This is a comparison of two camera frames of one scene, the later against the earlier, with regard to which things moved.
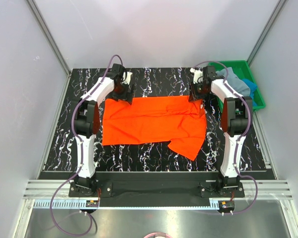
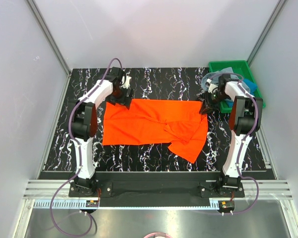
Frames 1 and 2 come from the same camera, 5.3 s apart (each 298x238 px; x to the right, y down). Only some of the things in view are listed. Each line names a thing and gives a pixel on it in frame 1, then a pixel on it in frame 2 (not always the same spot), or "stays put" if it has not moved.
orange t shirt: [152, 119] stays put
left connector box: [92, 203] stays put
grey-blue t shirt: [237, 84] stays put
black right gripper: [200, 96] to [206, 103]
